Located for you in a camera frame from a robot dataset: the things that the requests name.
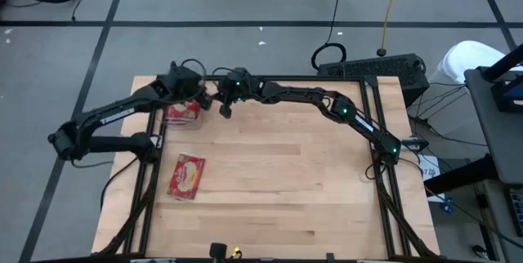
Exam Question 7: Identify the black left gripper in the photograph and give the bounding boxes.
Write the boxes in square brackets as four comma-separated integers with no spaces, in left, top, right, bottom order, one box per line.
[157,61,214,112]

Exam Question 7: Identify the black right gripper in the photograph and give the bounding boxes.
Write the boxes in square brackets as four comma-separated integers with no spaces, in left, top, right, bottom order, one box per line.
[217,66,263,120]

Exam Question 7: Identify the red popcorn bag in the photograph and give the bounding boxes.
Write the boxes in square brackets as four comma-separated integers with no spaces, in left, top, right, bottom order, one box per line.
[166,153,207,202]
[165,101,201,124]

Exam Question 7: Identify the clear plastic basket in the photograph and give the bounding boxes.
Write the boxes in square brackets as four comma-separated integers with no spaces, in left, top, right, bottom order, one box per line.
[162,98,204,128]

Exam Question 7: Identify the black computer case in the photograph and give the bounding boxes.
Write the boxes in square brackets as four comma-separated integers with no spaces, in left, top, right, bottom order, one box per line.
[317,53,431,108]

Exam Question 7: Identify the black usb hub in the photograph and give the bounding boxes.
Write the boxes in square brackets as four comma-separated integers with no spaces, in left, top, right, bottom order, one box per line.
[401,137,430,153]

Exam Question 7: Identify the white paper sheet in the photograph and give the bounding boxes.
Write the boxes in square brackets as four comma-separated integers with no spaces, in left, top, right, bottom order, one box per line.
[416,154,441,203]

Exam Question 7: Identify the grey desk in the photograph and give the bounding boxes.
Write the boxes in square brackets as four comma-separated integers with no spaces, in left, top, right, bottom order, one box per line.
[463,66,523,185]

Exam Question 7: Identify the black desk pole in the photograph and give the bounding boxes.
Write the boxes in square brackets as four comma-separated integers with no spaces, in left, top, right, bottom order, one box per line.
[481,43,523,82]

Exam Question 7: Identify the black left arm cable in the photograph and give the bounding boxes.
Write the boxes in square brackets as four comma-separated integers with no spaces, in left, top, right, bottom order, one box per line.
[179,57,208,92]

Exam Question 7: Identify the black aluminium table frame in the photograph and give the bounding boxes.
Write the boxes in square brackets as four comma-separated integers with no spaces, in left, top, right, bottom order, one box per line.
[97,74,442,263]

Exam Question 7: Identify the black table-level camera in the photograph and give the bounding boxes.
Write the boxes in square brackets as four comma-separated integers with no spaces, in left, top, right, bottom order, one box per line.
[208,242,229,262]

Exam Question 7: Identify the black hanging cable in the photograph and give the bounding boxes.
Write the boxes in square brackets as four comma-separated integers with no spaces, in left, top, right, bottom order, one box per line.
[311,0,348,72]

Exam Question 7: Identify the long yellow power cable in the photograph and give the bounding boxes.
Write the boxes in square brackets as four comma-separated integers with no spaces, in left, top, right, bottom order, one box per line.
[376,0,406,58]

